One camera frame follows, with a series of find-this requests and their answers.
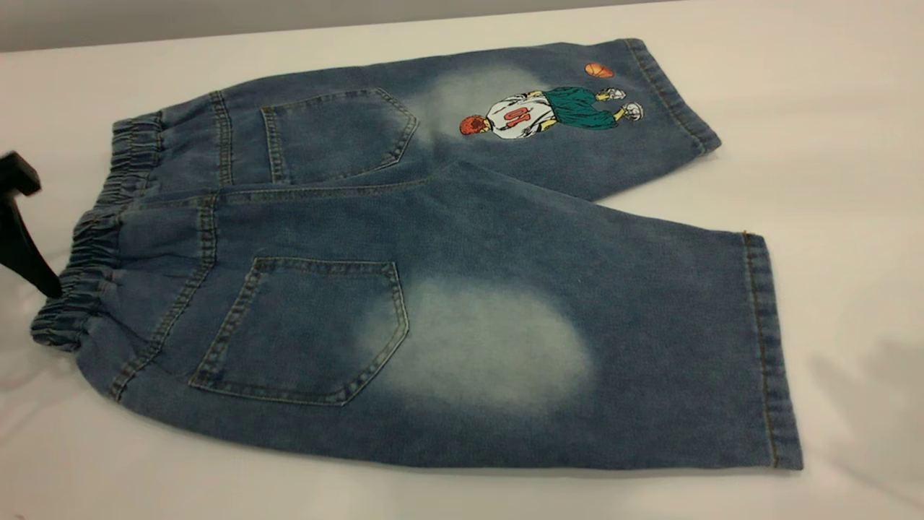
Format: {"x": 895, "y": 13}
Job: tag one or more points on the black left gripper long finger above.
{"x": 25, "y": 253}

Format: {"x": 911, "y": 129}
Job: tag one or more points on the black left gripper blunt finger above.
{"x": 18, "y": 175}

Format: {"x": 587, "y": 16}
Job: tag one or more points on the blue denim shorts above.
{"x": 462, "y": 289}

